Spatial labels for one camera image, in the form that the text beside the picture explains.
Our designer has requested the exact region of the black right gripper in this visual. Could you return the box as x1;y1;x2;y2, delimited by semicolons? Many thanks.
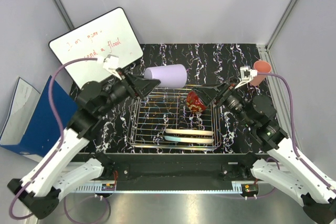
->
191;78;254;127

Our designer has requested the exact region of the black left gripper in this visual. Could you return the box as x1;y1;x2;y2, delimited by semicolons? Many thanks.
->
98;67;161;115

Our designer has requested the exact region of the lilac plastic cup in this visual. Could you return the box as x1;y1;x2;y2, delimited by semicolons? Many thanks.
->
144;64;187;89

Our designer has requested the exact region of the pink plastic cup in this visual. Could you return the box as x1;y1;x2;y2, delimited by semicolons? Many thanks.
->
250;60;272;87

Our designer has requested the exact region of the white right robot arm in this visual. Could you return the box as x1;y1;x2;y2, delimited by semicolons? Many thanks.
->
193;82;335;223

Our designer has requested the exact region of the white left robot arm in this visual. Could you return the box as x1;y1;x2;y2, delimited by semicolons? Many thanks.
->
7;71;160;219

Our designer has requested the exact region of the red floral ceramic bowl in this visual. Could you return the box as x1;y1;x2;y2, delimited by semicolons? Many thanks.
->
186;91;206;113

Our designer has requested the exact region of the cream pink plate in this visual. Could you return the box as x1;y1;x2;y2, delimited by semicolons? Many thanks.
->
165;129;214;136

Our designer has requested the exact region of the black marble pattern mat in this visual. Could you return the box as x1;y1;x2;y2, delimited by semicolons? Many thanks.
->
82;44;261;154

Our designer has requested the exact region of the teal plate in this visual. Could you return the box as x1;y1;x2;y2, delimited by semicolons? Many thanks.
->
164;136;214;144

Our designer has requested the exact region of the white dry-erase board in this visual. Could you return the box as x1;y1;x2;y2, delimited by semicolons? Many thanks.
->
49;7;143;88

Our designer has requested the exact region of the blue binder folder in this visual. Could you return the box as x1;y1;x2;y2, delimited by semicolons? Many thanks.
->
0;76;79;166

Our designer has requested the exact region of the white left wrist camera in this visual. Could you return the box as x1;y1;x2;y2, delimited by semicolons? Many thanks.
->
97;54;121;79

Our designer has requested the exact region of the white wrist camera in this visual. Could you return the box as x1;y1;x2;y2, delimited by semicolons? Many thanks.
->
235;66;258;89
97;54;121;79

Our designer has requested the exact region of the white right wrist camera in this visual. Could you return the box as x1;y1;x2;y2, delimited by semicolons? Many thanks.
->
235;66;258;89

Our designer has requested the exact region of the wire dish rack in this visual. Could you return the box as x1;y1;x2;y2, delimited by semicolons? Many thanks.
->
128;84;222;152

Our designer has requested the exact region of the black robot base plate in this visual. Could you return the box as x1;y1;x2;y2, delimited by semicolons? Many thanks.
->
65;152;271;192

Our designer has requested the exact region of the white slotted cable duct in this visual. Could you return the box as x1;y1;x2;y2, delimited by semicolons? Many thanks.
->
73;181;253;194

